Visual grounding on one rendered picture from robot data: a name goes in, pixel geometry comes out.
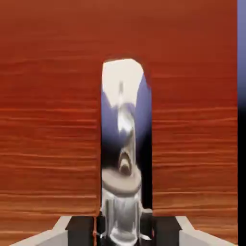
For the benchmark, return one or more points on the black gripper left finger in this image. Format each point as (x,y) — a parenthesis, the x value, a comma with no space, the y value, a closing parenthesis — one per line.
(80,230)

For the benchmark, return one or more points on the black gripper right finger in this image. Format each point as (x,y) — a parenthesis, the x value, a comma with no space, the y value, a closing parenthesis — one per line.
(165,230)

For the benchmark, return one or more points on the reddish wooden cabinet door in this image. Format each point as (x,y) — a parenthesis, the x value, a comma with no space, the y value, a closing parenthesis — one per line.
(48,115)

